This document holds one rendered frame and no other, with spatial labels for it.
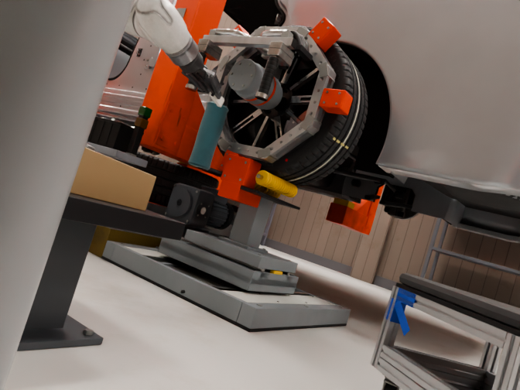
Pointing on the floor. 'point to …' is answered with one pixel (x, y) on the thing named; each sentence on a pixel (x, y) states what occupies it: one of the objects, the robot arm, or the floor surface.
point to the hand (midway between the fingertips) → (217, 97)
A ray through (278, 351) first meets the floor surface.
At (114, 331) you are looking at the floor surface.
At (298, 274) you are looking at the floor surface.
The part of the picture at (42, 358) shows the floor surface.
